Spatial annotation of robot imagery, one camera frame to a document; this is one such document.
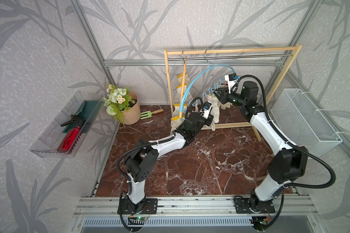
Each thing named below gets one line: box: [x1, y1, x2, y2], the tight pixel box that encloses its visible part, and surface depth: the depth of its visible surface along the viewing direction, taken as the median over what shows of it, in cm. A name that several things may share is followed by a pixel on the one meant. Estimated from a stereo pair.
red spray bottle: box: [56, 114, 87, 155], surface depth 62 cm
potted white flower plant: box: [103, 83, 141, 126], surface depth 87 cm
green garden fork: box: [140, 108, 164, 120], surface depth 118 cm
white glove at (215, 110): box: [207, 95, 222, 132], surface depth 82 cm
